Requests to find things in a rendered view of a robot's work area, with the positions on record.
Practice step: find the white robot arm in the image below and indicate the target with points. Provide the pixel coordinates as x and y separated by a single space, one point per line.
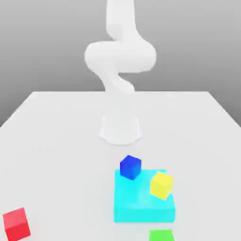
120 54

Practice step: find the small blue cube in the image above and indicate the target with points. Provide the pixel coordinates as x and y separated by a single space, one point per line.
130 167

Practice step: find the small yellow cube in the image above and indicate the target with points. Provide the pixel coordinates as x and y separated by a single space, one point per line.
161 185

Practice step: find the small green cube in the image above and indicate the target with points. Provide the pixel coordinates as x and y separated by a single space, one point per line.
161 235

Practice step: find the small red cube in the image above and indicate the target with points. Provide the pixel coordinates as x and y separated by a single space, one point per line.
16 224

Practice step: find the large cyan box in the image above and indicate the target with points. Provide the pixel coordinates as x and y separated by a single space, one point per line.
139 203

